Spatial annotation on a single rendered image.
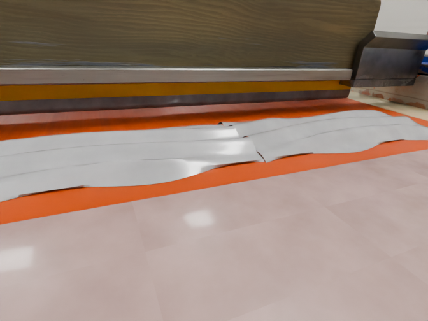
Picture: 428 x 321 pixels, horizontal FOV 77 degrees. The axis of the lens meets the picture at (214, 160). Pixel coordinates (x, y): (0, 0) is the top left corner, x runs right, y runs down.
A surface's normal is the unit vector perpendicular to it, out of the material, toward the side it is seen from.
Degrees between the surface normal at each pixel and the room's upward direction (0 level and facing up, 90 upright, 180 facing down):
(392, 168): 0
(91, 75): 90
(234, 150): 35
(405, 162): 0
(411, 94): 90
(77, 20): 90
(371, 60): 90
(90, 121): 0
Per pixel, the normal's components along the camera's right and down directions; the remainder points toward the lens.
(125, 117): 0.05, -0.90
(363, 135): 0.28, -0.47
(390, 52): 0.40, 0.41
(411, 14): -0.92, 0.12
